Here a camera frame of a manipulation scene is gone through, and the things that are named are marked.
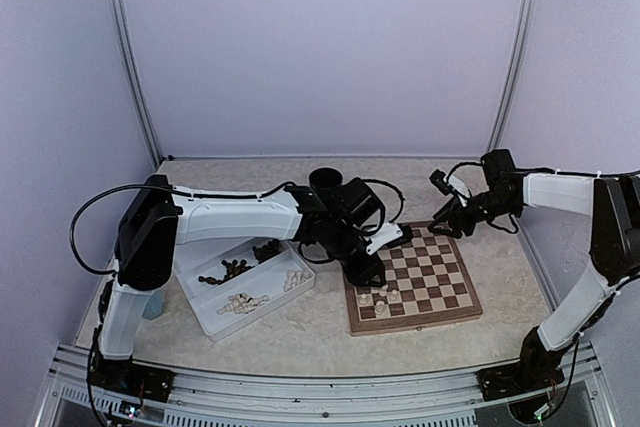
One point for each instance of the aluminium front rail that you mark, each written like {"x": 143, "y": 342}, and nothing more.
{"x": 198, "y": 397}

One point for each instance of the white plastic tray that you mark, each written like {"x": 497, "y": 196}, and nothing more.
{"x": 204, "y": 258}

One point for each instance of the aluminium frame post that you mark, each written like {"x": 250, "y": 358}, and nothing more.
{"x": 516, "y": 59}
{"x": 141, "y": 110}

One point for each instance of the white chess pieces pile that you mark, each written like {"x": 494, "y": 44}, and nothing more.
{"x": 243, "y": 303}

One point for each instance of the white pawns group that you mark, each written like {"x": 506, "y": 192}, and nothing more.
{"x": 294, "y": 278}

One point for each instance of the right aluminium frame post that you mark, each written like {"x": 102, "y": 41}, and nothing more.
{"x": 516, "y": 59}

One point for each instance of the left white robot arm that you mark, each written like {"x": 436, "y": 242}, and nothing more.
{"x": 162, "y": 217}

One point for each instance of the dark green cup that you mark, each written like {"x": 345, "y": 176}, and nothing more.
{"x": 324, "y": 181}

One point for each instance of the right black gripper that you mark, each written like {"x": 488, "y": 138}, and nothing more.
{"x": 458, "y": 214}

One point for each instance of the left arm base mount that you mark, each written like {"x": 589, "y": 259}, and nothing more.
{"x": 133, "y": 380}

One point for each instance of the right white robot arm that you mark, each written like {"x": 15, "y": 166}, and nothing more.
{"x": 606, "y": 203}

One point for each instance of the dark chess pieces pile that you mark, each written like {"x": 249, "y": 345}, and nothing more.
{"x": 236, "y": 267}

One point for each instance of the wooden chess board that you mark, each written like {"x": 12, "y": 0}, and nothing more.
{"x": 434, "y": 286}

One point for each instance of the left aluminium frame post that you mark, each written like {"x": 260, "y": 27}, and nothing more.
{"x": 141, "y": 110}

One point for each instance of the light blue pitcher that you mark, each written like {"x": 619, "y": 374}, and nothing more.
{"x": 154, "y": 306}

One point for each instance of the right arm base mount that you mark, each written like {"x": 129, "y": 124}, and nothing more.
{"x": 512, "y": 379}

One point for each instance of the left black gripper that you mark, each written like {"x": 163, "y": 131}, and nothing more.
{"x": 360, "y": 276}

